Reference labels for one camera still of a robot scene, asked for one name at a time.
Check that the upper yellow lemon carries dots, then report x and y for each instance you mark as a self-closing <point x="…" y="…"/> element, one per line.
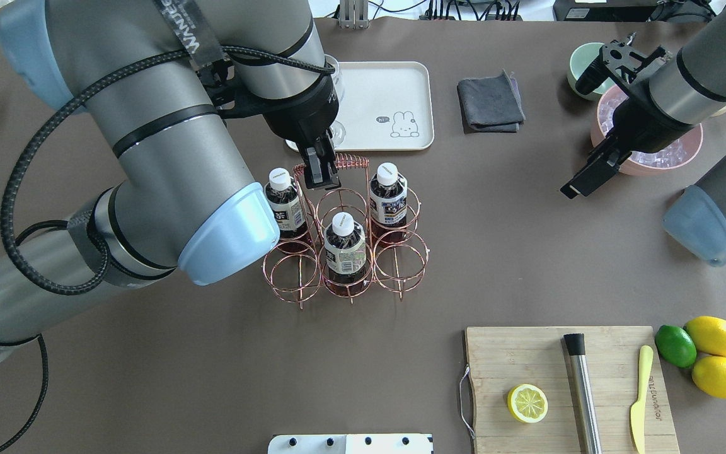
<point x="708" y="334"/>

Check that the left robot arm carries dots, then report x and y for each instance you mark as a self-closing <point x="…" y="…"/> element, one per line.
<point x="159" y="79"/>

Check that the grey folded cloth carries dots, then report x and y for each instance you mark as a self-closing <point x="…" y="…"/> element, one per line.
<point x="491" y="104"/>

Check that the pink bowl of ice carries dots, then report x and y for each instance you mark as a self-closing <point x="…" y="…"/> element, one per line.
<point x="678" y="154"/>

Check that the copper wire bottle basket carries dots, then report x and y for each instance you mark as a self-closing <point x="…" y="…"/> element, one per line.
<point x="397" y="267"/>

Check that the half lemon slice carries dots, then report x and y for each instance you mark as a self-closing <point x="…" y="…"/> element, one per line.
<point x="527" y="403"/>

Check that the yellow lemon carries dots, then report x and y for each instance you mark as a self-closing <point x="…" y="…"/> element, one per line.
<point x="709" y="375"/>
<point x="708" y="334"/>

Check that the green lime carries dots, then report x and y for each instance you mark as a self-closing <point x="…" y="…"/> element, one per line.
<point x="675" y="346"/>

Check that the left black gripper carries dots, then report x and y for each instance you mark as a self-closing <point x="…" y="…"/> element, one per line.
<point x="300" y="120"/>

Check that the white rabbit tray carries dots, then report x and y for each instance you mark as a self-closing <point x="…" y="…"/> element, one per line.
<point x="384" y="106"/>

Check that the steel muddler black tip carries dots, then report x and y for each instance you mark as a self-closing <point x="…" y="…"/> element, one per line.
<point x="575" y="344"/>

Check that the tea bottle white cap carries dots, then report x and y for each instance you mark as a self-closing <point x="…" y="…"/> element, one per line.
<point x="388" y="198"/>

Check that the green bowl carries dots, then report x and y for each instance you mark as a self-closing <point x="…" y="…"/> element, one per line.
<point x="580" y="59"/>

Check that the yellow plastic knife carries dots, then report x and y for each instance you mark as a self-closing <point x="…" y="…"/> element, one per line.
<point x="637" y="410"/>

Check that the lower yellow lemon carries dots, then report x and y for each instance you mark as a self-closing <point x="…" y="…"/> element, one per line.
<point x="709" y="375"/>

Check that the wooden cutting board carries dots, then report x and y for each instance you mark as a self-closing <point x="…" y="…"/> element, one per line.
<point x="502" y="357"/>

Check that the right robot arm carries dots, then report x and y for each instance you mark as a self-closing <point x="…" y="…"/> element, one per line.
<point x="666" y="98"/>

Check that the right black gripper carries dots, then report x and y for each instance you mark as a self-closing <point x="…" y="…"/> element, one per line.
<point x="641" y="122"/>

